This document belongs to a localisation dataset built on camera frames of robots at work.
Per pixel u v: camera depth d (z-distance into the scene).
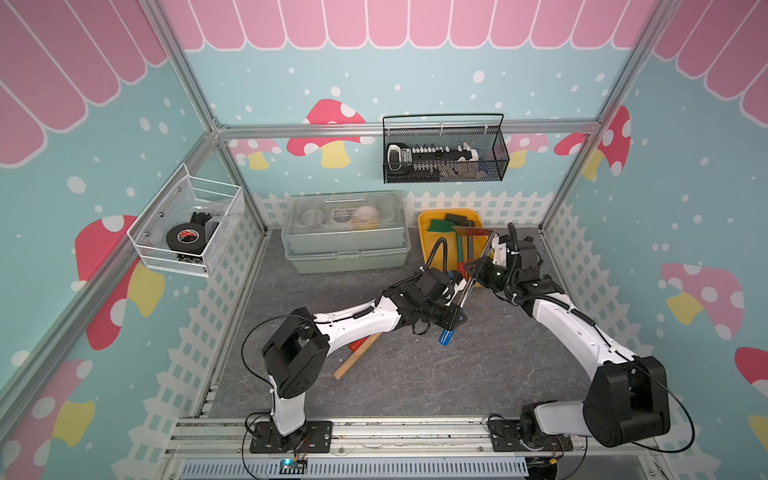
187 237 0.71
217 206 0.78
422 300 0.65
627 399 0.42
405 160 0.89
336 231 0.93
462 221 1.17
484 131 0.90
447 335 0.78
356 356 0.87
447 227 1.16
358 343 0.88
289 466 0.73
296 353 0.46
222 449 0.73
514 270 0.65
